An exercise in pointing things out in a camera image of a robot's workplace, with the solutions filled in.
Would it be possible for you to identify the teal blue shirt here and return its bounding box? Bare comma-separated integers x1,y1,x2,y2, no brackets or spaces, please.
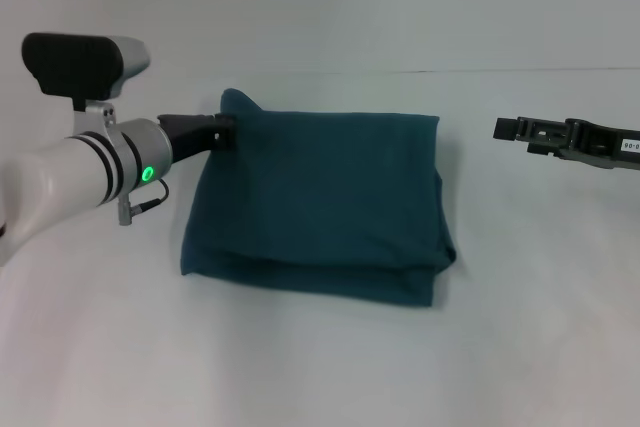
180,87,458,308

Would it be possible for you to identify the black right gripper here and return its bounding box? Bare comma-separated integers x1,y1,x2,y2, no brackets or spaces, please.
492,116,640,172

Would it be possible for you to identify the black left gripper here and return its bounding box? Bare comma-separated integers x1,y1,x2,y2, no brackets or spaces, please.
156,113,238,166

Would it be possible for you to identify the thin left gripper cable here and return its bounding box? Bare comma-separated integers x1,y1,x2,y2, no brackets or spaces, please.
116,179,170,227

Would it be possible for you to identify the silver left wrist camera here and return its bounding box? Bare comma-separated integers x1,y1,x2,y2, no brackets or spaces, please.
20,32,152,139

